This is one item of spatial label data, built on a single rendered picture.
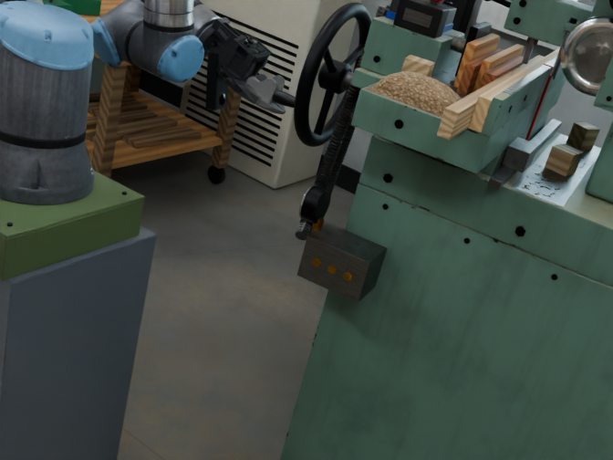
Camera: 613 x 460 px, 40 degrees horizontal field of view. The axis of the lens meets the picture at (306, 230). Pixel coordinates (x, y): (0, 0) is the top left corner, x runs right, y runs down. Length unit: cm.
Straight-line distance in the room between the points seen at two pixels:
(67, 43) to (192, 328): 112
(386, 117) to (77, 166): 49
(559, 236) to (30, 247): 81
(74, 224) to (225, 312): 106
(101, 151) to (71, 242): 126
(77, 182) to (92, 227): 8
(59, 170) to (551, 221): 77
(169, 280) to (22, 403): 106
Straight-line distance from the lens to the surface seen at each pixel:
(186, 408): 200
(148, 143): 283
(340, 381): 163
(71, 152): 138
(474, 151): 126
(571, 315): 143
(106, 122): 258
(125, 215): 143
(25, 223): 131
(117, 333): 155
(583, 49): 141
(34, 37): 131
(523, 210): 139
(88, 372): 155
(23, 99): 134
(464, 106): 121
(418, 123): 128
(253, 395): 208
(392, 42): 152
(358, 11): 165
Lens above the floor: 124
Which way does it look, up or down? 25 degrees down
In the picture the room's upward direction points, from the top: 15 degrees clockwise
